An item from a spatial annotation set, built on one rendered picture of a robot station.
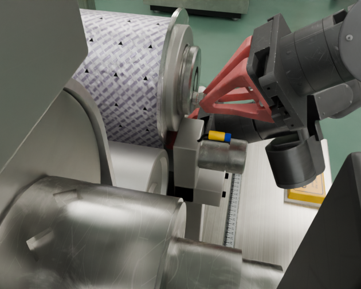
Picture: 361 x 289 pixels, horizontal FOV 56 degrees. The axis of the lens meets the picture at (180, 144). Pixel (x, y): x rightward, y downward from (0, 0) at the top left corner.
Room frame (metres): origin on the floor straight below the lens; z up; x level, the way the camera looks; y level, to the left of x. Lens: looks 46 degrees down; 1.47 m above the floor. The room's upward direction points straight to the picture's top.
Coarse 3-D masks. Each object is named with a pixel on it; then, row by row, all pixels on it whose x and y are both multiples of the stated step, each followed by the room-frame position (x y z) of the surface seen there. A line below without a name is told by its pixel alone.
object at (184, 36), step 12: (180, 36) 0.30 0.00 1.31; (192, 36) 0.35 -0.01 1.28; (180, 48) 0.29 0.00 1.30; (180, 60) 0.29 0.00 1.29; (168, 72) 0.27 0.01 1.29; (168, 84) 0.26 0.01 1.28; (168, 96) 0.26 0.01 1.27; (168, 108) 0.25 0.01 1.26; (168, 120) 0.26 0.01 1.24; (180, 120) 0.29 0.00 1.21
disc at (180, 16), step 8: (184, 8) 0.35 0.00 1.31; (176, 16) 0.31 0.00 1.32; (184, 16) 0.34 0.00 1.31; (176, 24) 0.31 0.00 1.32; (184, 24) 0.34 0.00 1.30; (168, 32) 0.29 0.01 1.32; (176, 32) 0.31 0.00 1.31; (168, 40) 0.28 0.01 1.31; (168, 48) 0.27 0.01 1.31; (168, 56) 0.27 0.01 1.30; (160, 64) 0.26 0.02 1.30; (168, 64) 0.27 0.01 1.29; (160, 72) 0.26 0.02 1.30; (160, 80) 0.25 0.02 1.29; (160, 88) 0.25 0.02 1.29; (160, 96) 0.25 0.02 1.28; (160, 104) 0.24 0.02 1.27; (160, 112) 0.24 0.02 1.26; (160, 120) 0.24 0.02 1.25; (160, 128) 0.24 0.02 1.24; (160, 136) 0.24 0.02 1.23; (168, 136) 0.26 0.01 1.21
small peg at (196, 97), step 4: (196, 92) 0.29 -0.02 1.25; (200, 92) 0.29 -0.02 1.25; (192, 96) 0.28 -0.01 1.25; (196, 96) 0.28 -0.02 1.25; (200, 96) 0.28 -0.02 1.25; (204, 96) 0.28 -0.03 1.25; (192, 100) 0.28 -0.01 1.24; (196, 100) 0.28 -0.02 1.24; (200, 100) 0.28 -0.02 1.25; (196, 104) 0.28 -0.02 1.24
